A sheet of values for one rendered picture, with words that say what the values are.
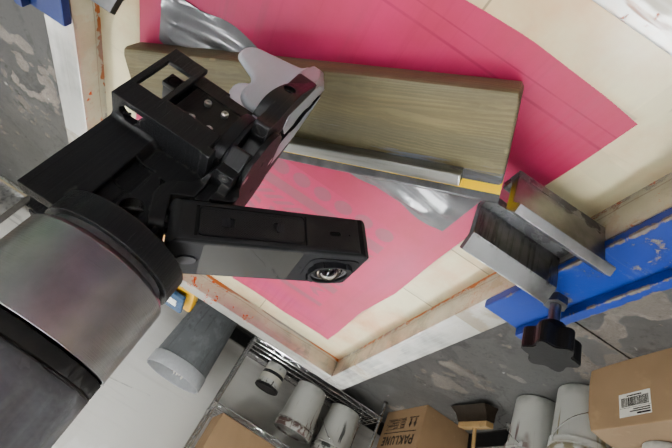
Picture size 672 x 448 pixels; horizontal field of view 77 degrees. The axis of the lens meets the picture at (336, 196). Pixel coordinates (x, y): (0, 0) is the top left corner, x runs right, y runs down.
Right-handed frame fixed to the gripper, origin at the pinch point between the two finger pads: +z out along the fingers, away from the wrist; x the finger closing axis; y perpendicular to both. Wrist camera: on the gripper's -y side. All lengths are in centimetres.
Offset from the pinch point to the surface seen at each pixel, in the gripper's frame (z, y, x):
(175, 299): 3, 9, 75
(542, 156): 4.5, -18.2, -3.4
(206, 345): 60, 4, 316
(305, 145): -0.9, -1.3, 5.5
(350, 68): 2.6, -1.2, -1.3
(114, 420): -5, 29, 367
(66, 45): 0.9, 26.8, 15.5
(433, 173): -1.0, -11.3, -0.2
